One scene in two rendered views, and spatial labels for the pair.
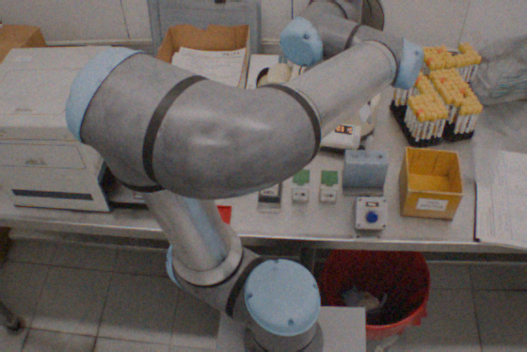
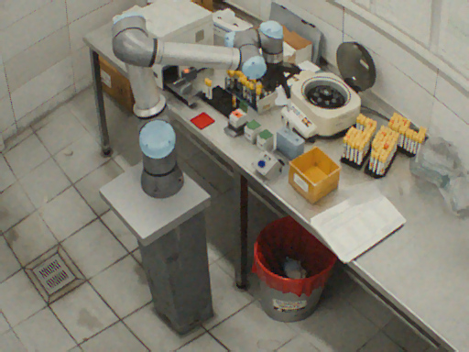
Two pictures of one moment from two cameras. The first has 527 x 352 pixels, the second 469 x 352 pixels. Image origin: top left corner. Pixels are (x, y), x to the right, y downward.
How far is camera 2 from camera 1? 1.64 m
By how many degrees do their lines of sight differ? 28
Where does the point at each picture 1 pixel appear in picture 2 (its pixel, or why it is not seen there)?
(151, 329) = not seen: hidden behind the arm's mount
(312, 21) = (237, 34)
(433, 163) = (330, 168)
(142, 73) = (128, 21)
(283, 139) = (138, 51)
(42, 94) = (163, 18)
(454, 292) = (368, 323)
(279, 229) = (223, 144)
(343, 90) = (183, 52)
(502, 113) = (415, 183)
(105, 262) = (186, 152)
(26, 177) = not seen: hidden behind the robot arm
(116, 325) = not seen: hidden behind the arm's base
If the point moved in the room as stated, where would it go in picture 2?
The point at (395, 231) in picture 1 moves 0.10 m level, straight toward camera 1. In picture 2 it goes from (276, 186) to (248, 194)
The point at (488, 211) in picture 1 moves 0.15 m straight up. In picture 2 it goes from (334, 214) to (339, 184)
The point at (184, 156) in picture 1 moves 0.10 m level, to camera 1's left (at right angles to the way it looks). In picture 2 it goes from (115, 44) to (99, 35)
